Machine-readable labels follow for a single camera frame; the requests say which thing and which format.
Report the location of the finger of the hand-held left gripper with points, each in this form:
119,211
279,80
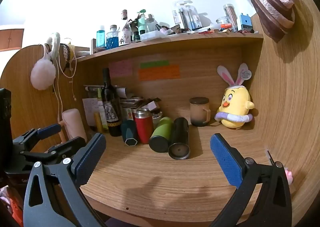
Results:
62,148
50,130

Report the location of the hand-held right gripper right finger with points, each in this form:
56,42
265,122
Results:
226,159

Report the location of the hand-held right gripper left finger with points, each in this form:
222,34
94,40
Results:
92,157

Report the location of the dark teal hexagonal cup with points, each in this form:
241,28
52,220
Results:
128,129

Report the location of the black steel cup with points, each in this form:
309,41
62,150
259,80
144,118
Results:
180,129

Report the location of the green steel cup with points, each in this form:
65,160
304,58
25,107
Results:
162,129

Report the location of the yellow tube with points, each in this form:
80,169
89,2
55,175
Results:
98,123

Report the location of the white green tube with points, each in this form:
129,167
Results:
103,115

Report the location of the white paper sheet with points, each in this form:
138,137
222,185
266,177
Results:
89,108

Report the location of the beige lidded mug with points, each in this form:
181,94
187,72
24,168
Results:
198,114

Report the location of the yellow chick plush toy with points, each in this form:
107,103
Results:
235,107

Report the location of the fruit print small box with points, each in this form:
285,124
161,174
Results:
128,114

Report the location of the white fluffy earmuffs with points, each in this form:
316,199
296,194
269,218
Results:
42,74

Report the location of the red thermos bottle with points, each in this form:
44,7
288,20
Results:
143,129

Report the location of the dark wine bottle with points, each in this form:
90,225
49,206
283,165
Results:
110,97

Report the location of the small pink toy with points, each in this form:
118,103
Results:
288,175

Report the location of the stack of books and papers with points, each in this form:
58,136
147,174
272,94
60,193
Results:
132,100

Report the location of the black lace headband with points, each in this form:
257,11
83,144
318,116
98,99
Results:
65,53

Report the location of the red cloth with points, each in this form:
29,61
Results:
12,212

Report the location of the pink sticky note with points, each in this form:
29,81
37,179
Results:
120,68

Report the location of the small silver can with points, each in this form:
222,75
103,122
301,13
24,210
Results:
93,46

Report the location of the wooden desk hutch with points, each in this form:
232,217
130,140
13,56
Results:
212,54

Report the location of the blue liquid bottle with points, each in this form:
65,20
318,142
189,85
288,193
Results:
100,37

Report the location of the orange sticky note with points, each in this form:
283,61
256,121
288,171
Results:
159,73

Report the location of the blue glass jar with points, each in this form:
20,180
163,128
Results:
111,39

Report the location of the green sticky note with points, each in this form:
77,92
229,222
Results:
154,64

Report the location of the clear patterned bottle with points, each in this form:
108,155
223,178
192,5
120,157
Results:
125,33

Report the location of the small dark bottle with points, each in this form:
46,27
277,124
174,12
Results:
135,36

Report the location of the white tube orange cap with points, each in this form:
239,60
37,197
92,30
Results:
212,26

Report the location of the white plastic tray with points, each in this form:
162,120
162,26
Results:
152,36

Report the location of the round glass jar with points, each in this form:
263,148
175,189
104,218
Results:
222,22

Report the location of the blue plastic box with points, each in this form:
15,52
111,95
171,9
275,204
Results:
245,21

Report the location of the green pump bottle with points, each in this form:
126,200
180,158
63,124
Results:
142,23

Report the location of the clear frosted bottle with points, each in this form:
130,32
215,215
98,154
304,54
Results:
151,24

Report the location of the tall clear cylinder container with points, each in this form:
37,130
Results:
230,11

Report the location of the toothbrush blister pack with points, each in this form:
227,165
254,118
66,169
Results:
185,16

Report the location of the wooden wall cabinet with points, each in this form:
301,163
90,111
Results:
11,37

